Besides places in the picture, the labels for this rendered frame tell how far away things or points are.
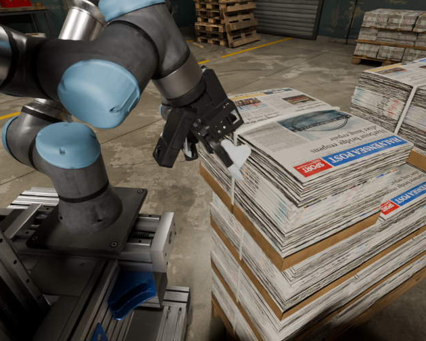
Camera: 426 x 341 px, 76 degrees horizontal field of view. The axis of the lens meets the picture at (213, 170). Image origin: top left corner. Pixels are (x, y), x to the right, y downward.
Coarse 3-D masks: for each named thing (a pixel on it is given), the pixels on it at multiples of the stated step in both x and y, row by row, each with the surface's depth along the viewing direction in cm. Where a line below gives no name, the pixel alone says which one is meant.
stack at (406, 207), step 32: (416, 192) 76; (224, 224) 83; (384, 224) 70; (416, 224) 85; (224, 256) 92; (256, 256) 71; (320, 256) 59; (352, 256) 69; (384, 256) 86; (416, 256) 109; (224, 288) 104; (288, 288) 61; (320, 288) 71; (352, 288) 85; (384, 288) 109; (256, 320) 83; (288, 320) 71; (320, 320) 89
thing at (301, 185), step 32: (320, 128) 57; (352, 128) 57; (256, 160) 52; (288, 160) 46; (320, 160) 46; (352, 160) 46; (384, 160) 51; (256, 192) 55; (288, 192) 46; (320, 192) 45; (352, 192) 53; (384, 192) 60; (256, 224) 59; (288, 224) 48; (320, 224) 54; (352, 224) 60; (288, 256) 53
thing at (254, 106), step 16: (240, 96) 71; (256, 96) 72; (272, 96) 72; (288, 96) 72; (304, 96) 72; (240, 112) 63; (256, 112) 64; (272, 112) 64; (288, 112) 64; (208, 160) 72; (224, 176) 66
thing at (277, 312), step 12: (216, 228) 91; (420, 228) 90; (384, 252) 83; (240, 264) 82; (360, 264) 79; (408, 264) 108; (252, 276) 76; (348, 276) 77; (228, 288) 98; (324, 288) 72; (372, 288) 100; (396, 288) 122; (312, 300) 73; (240, 312) 94; (276, 312) 70; (288, 312) 68; (336, 312) 92; (228, 324) 111; (252, 324) 87; (348, 324) 112; (300, 336) 85
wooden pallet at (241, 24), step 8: (224, 8) 584; (232, 8) 594; (240, 8) 616; (248, 8) 638; (224, 16) 593; (232, 16) 616; (240, 16) 634; (248, 16) 661; (232, 24) 600; (240, 24) 621; (248, 24) 644; (256, 24) 670; (240, 32) 644; (248, 32) 668; (232, 40) 620; (240, 40) 627; (248, 40) 650; (256, 40) 676
